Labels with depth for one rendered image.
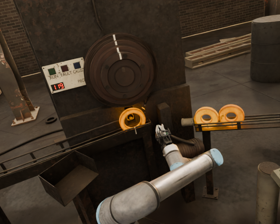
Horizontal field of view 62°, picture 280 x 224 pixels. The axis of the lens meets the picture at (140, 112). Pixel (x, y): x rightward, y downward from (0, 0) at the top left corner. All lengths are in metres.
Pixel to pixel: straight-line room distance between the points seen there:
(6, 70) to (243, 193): 3.62
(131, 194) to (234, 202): 1.28
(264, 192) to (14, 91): 3.73
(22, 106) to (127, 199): 3.62
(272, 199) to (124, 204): 1.01
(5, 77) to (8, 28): 3.66
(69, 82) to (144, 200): 1.00
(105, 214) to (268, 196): 1.01
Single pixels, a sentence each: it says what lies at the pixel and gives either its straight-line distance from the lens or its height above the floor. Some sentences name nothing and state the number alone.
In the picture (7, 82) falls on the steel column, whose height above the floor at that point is 0.70.
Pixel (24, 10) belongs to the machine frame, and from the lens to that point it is 1.60.
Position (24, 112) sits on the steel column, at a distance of 4.38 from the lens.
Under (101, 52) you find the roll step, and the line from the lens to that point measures 1.42.
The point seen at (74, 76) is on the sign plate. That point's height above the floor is 1.13.
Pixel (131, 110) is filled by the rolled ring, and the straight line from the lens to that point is 1.61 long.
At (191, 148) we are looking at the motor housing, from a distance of 1.70.
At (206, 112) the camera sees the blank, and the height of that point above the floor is 0.76.
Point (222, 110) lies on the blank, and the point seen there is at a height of 0.77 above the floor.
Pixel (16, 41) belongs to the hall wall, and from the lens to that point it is 7.76.
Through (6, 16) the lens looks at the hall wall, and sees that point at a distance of 7.74.
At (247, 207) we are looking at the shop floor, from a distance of 2.03.
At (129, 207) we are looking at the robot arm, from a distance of 0.88.
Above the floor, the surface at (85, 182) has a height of 0.60.
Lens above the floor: 1.52
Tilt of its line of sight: 26 degrees down
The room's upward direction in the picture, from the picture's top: 12 degrees counter-clockwise
